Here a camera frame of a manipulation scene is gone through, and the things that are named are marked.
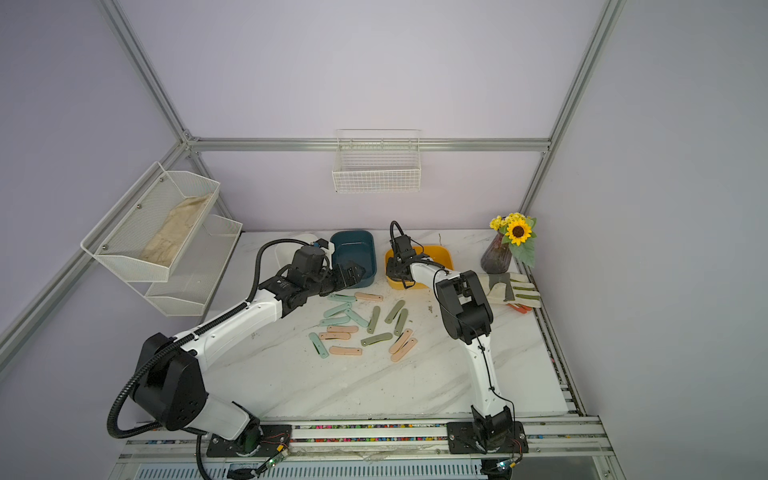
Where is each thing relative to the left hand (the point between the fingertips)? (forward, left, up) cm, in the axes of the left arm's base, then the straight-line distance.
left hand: (353, 278), depth 84 cm
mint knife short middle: (-3, +1, -18) cm, 18 cm away
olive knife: (0, -12, -19) cm, 22 cm away
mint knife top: (+4, +6, -17) cm, 19 cm away
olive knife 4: (-11, -5, -18) cm, 22 cm away
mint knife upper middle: (0, +8, -18) cm, 20 cm away
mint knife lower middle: (-4, +7, -18) cm, 20 cm away
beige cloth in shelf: (+5, +49, +12) cm, 50 cm away
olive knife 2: (-5, -14, -18) cm, 24 cm away
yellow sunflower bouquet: (+14, -49, +6) cm, 51 cm away
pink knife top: (+5, -3, -18) cm, 19 cm away
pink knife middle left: (-10, +7, -17) cm, 21 cm away
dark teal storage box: (+26, +2, -15) cm, 31 cm away
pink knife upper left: (-8, +5, -17) cm, 19 cm away
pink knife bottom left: (-14, +3, -17) cm, 23 cm away
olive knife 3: (-4, -5, -18) cm, 19 cm away
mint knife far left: (-13, +12, -18) cm, 25 cm away
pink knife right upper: (-11, -14, -18) cm, 25 cm away
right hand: (+16, -9, -16) cm, 25 cm away
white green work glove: (+5, -56, -16) cm, 59 cm away
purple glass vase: (+18, -49, -12) cm, 53 cm away
